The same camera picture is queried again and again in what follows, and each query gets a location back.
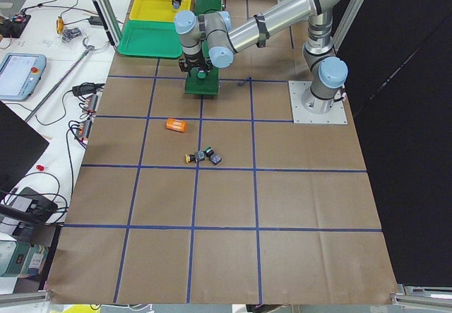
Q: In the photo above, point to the green mushroom push button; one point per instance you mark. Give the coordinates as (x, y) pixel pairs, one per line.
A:
(201, 74)

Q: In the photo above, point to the yellow plastic tray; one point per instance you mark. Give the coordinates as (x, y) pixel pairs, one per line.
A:
(156, 10)

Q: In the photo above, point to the green plastic tray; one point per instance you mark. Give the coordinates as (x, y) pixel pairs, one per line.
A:
(144, 38)

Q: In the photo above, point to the orange cylinder lower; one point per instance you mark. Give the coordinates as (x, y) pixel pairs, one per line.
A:
(176, 125)

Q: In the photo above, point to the green push button small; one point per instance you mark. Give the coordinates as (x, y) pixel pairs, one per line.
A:
(209, 151)

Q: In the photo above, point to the yellow push button upper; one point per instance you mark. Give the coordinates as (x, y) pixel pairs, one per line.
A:
(196, 157)

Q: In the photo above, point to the black power adapter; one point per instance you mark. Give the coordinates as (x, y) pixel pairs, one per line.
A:
(95, 20)

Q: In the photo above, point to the teach pendant tablet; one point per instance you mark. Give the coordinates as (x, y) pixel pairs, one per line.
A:
(20, 73)

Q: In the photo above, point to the black monitor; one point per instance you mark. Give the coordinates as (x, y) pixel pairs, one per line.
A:
(21, 147)

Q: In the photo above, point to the aluminium frame post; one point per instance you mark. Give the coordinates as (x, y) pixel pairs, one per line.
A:
(109, 21)

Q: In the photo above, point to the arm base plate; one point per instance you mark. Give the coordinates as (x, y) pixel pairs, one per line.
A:
(307, 109)

